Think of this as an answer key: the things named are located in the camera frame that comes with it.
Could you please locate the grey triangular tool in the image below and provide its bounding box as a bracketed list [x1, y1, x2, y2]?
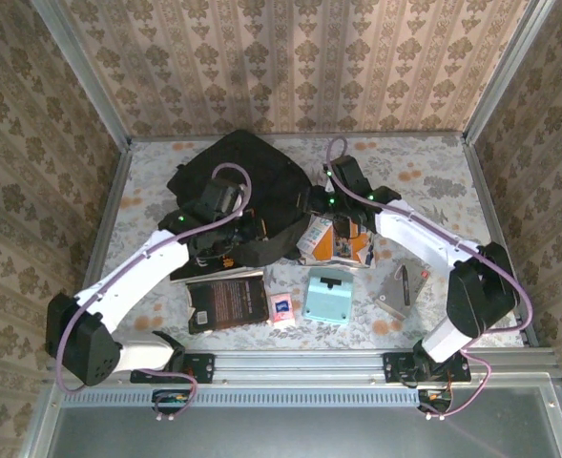
[372, 259, 433, 323]

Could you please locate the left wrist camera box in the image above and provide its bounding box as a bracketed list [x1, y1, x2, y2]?
[198, 178, 243, 217]

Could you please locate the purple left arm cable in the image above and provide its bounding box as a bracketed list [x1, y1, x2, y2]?
[53, 163, 254, 422]

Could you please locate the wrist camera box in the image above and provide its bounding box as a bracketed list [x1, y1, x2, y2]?
[329, 155, 371, 193]
[198, 178, 243, 217]

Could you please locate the dark brown paperback with barcode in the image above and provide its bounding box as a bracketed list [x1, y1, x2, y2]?
[184, 275, 273, 336]

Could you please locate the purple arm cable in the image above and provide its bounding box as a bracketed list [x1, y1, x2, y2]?
[53, 163, 254, 422]
[325, 135, 535, 422]

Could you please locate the aluminium front frame rail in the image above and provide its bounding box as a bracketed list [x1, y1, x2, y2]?
[46, 347, 561, 388]

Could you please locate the grey slotted cable duct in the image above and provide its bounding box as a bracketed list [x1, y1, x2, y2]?
[63, 390, 425, 409]

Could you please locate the aluminium side rail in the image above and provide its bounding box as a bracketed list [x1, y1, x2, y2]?
[461, 135, 539, 349]
[65, 140, 134, 352]

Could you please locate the orange book with photo cover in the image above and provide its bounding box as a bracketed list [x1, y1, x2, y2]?
[308, 214, 376, 269]

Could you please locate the floral printed tablecloth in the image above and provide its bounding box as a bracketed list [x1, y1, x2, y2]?
[80, 135, 526, 352]

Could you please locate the black fabric backpack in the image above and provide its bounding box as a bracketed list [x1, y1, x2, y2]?
[165, 129, 311, 269]

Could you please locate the grey metal panel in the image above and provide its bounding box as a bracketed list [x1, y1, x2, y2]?
[20, 385, 562, 458]

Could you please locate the aluminium frame post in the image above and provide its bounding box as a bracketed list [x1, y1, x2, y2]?
[461, 0, 556, 147]
[31, 0, 135, 150]

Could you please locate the pink tissue packet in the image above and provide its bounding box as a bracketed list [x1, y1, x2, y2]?
[267, 292, 296, 328]

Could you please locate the black book with yellow characters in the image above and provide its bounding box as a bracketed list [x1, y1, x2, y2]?
[168, 246, 266, 286]

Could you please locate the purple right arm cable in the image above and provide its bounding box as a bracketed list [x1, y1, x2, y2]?
[325, 135, 535, 422]

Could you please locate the light blue plastic case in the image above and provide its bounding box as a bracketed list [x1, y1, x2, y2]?
[301, 265, 357, 327]

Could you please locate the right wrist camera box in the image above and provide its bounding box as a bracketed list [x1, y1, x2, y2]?
[329, 155, 371, 193]

